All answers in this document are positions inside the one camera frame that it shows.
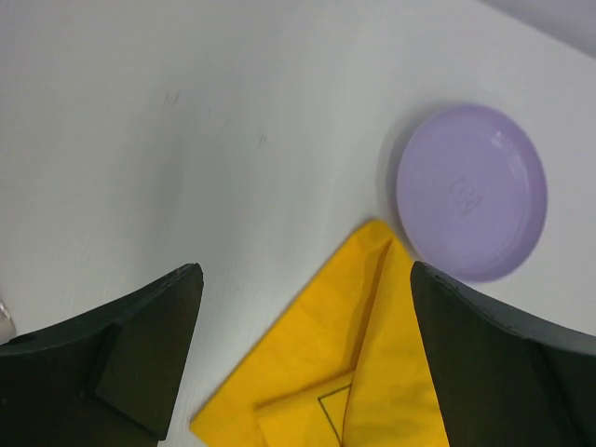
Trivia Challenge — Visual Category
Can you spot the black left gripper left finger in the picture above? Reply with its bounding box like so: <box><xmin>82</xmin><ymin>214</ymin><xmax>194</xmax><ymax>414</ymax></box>
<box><xmin>1</xmin><ymin>264</ymin><xmax>204</xmax><ymax>446</ymax></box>

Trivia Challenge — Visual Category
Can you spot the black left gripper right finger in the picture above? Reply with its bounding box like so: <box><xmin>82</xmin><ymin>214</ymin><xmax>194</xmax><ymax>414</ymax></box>
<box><xmin>411</xmin><ymin>262</ymin><xmax>595</xmax><ymax>446</ymax></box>

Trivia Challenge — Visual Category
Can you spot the yellow cartoon placemat cloth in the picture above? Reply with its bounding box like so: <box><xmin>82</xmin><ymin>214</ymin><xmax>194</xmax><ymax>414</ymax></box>
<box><xmin>190</xmin><ymin>220</ymin><xmax>448</xmax><ymax>446</ymax></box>

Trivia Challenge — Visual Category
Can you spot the lilac plastic plate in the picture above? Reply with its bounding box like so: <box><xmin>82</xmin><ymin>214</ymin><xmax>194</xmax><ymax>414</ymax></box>
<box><xmin>396</xmin><ymin>103</ymin><xmax>548</xmax><ymax>282</ymax></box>

